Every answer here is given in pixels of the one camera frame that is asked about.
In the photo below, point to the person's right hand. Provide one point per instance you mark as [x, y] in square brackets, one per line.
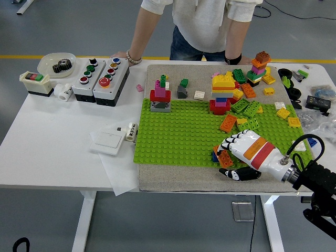
[120, 54]

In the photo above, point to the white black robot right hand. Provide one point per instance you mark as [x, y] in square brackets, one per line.
[258, 152]

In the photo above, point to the person's left hand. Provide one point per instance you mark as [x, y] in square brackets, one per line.
[245, 61]

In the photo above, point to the orange long brick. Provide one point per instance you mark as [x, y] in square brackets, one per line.
[248, 91]
[228, 122]
[225, 158]

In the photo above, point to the blue square brick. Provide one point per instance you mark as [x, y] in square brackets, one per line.
[214, 157]

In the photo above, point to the green studded baseplate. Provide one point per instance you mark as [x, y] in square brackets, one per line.
[170, 136]

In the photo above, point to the person's right forearm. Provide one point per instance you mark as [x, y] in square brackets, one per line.
[143, 31]

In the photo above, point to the person's left forearm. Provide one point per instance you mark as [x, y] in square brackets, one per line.
[237, 39]

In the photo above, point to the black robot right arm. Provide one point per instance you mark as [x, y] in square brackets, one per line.
[317, 176]

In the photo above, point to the black toy tyre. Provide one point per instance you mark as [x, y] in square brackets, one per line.
[280, 72]
[291, 92]

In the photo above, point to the green toy plant piece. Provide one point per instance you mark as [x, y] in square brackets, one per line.
[288, 82]

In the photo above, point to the grey toy piece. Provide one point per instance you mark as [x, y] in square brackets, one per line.
[297, 76]

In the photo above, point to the black wristwatch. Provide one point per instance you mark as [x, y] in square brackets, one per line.
[232, 60]

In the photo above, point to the brick tower with brown top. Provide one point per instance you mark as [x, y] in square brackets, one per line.
[260, 68]

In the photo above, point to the dark green long brick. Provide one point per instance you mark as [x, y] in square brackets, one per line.
[239, 76]

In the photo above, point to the lime green long brick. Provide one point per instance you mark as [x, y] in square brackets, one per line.
[252, 109]
[253, 123]

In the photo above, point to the yellow flat brick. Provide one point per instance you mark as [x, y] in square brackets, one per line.
[293, 122]
[270, 79]

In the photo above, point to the brick tower with yellow top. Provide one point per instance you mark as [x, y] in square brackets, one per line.
[221, 84]

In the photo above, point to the yellow square brick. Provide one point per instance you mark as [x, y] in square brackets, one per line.
[283, 112]
[237, 93]

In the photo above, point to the small yellow brick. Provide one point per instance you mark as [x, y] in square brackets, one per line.
[260, 109]
[241, 121]
[269, 91]

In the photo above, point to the grey emergency-stop control box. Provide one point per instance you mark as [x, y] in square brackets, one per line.
[110, 92]

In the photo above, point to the small pink brick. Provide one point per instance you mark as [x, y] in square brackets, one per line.
[140, 88]

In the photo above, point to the white square tile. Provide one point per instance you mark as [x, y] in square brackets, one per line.
[280, 105]
[199, 95]
[300, 147]

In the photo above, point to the grey four-button control box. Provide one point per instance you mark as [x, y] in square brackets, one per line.
[84, 90]

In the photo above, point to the small blue piece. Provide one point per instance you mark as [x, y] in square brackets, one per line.
[313, 142]

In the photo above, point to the brick tower with magenta middle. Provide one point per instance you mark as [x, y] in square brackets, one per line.
[160, 93]

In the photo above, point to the black metal gear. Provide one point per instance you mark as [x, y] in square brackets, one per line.
[62, 66]

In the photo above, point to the person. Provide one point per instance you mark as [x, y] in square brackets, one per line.
[199, 23]

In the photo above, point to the small lime green brick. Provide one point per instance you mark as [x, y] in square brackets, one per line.
[303, 73]

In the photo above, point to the metal floor socket plate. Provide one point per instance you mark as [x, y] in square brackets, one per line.
[242, 211]

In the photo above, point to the small black part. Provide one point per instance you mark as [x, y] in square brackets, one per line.
[298, 104]

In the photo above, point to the table height control panel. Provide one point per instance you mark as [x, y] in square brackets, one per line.
[305, 200]

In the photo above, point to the white pipe tee fitting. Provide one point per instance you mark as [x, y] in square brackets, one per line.
[63, 92]

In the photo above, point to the grey slope brick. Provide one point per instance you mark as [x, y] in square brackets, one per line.
[182, 92]

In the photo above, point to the clear plastic bags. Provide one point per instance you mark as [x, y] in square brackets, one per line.
[323, 123]

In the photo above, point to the white plastic bowl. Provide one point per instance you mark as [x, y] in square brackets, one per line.
[47, 64]

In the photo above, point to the white table leg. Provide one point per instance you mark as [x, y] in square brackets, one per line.
[84, 223]
[273, 225]

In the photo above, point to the black digital meter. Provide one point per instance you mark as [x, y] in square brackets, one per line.
[317, 103]

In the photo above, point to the small white pipe fitting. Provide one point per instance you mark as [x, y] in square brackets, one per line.
[130, 132]

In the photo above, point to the grey-brown mat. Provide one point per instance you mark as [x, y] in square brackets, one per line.
[183, 179]

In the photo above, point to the plastic bag with blue parts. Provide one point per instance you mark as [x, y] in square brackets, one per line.
[323, 92]

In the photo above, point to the translucent paper sheet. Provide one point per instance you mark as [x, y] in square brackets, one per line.
[118, 173]

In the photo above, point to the white wall switch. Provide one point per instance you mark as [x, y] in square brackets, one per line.
[106, 141]

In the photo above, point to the beige red-green switch box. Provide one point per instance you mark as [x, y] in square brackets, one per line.
[36, 85]

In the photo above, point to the grey metal frame foot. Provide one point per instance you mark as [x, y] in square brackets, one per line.
[25, 7]

